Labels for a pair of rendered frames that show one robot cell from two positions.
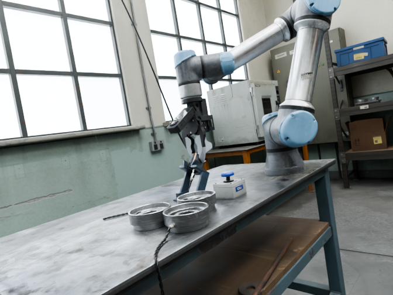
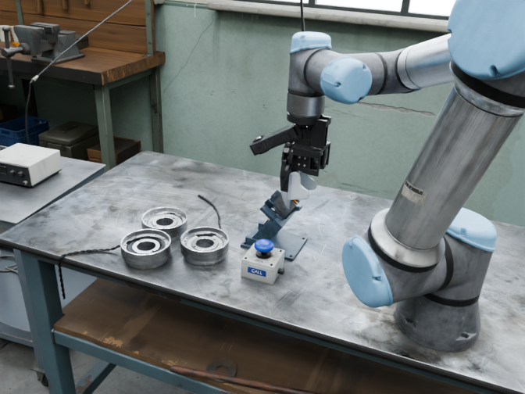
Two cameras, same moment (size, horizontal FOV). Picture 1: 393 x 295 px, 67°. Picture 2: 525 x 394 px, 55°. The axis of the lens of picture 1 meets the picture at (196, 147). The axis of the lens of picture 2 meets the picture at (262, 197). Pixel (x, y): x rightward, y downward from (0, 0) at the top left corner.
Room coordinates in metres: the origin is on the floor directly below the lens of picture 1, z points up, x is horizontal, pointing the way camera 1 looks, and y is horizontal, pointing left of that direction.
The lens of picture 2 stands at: (0.55, -0.88, 1.42)
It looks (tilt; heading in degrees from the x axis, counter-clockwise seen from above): 27 degrees down; 68
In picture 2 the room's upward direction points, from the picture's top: 3 degrees clockwise
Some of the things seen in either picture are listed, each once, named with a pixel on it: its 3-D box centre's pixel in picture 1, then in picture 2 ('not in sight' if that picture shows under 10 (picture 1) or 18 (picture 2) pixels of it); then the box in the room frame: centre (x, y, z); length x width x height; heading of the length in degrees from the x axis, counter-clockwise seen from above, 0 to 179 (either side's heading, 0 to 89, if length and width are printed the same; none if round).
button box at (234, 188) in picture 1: (230, 187); (265, 263); (0.89, -0.08, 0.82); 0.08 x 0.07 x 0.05; 138
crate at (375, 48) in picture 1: (361, 54); not in sight; (3.66, -2.19, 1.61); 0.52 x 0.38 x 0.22; 51
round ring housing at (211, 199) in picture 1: (197, 202); (205, 246); (0.78, 0.02, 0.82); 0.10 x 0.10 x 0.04
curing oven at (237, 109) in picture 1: (248, 114); not in sight; (3.28, -0.63, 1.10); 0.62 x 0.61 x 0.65; 138
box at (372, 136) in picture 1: (369, 133); not in sight; (3.65, -2.16, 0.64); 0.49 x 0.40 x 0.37; 53
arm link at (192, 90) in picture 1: (189, 92); (305, 103); (0.99, -0.01, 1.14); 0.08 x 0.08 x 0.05
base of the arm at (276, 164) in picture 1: (283, 158); (441, 301); (1.14, -0.32, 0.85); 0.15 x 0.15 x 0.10
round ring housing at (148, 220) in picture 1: (151, 216); (165, 224); (0.72, 0.14, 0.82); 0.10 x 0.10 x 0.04
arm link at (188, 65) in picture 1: (187, 68); (309, 63); (0.98, -0.01, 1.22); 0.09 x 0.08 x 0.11; 94
